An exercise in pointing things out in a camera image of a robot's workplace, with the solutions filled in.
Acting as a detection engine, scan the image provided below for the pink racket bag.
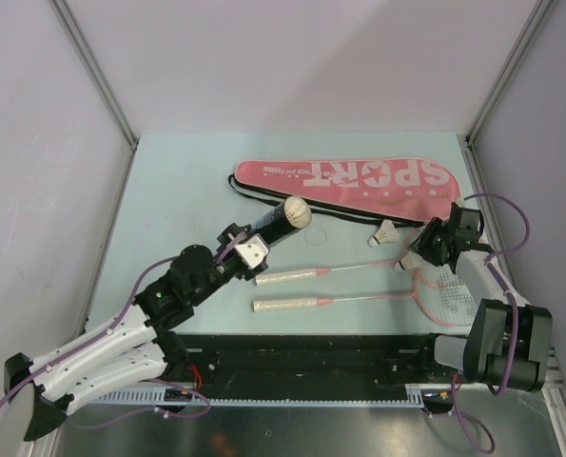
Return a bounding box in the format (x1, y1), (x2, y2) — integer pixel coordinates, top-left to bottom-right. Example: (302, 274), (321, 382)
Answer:
(228, 158), (461, 227)

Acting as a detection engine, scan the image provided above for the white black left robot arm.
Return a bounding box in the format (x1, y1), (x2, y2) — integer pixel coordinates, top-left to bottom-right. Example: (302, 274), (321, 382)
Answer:
(4, 224), (282, 442)

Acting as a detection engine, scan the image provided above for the aluminium frame post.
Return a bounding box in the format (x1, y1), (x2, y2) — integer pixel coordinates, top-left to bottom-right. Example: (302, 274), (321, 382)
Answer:
(47, 0), (138, 140)
(464, 0), (558, 145)

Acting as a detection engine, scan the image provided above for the white shuttlecock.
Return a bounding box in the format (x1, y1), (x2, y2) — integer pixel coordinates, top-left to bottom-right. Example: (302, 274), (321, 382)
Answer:
(368, 220), (400, 247)
(394, 251), (424, 271)
(283, 196), (312, 229)

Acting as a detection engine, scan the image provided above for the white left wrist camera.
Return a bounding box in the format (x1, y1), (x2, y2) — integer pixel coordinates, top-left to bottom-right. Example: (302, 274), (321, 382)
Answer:
(234, 234), (269, 270)

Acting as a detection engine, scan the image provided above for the left aluminium frame post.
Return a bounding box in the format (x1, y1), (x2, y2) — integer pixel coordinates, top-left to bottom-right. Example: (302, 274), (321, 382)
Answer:
(47, 0), (138, 140)

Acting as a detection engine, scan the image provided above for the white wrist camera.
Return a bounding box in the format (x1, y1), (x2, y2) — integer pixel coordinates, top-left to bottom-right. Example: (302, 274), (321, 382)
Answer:
(234, 234), (269, 270)
(450, 200), (467, 218)

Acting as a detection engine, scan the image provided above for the pink badminton racket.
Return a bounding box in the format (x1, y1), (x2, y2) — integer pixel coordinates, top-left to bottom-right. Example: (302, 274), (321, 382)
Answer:
(254, 227), (489, 288)
(251, 254), (478, 328)

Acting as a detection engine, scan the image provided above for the lower pink badminton racket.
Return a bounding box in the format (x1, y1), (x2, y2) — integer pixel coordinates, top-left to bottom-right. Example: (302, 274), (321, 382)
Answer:
(251, 254), (478, 328)

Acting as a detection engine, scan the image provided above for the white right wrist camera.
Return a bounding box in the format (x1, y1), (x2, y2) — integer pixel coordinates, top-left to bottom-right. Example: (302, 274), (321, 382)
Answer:
(450, 200), (467, 218)

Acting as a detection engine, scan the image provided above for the upper pink badminton racket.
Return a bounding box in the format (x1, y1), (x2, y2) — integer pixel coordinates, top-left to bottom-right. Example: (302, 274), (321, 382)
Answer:
(254, 227), (489, 288)

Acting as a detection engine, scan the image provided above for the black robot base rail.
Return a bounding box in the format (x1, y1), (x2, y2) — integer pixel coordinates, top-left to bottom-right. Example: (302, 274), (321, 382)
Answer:
(162, 334), (452, 406)

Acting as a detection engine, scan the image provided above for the black shuttlecock tube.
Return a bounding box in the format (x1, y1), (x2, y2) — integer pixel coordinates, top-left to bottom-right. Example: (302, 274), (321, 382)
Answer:
(251, 200), (301, 247)

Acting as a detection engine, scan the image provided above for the right aluminium frame post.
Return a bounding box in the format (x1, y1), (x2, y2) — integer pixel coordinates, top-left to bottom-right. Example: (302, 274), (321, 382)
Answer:
(464, 0), (558, 145)

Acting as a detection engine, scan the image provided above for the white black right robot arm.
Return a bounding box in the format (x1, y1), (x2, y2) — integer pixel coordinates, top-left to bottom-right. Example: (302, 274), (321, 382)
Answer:
(399, 203), (553, 395)

